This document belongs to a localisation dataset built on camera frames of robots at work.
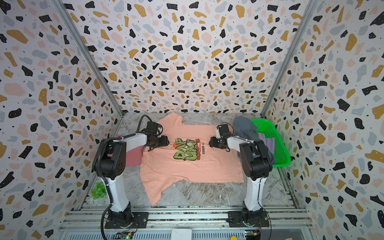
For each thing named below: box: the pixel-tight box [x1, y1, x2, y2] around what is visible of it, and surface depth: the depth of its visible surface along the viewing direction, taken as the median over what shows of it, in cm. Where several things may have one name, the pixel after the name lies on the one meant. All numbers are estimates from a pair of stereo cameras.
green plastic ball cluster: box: [91, 182, 107, 200], surface depth 81 cm
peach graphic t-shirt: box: [140, 113, 244, 206], surface depth 97 cm
